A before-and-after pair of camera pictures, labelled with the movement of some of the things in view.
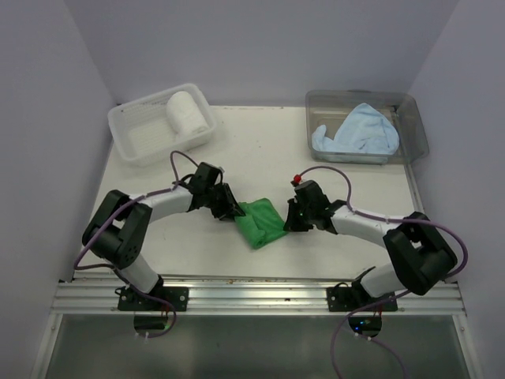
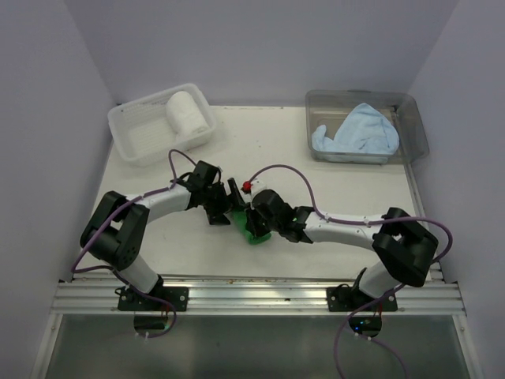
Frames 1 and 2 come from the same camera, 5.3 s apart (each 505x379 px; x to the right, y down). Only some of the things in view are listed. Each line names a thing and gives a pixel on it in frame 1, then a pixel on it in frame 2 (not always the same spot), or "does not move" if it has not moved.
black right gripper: x=292 y=224 to x=252 y=222
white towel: x=184 y=114 does not move
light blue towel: x=366 y=131 does not move
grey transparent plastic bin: x=365 y=126 does not move
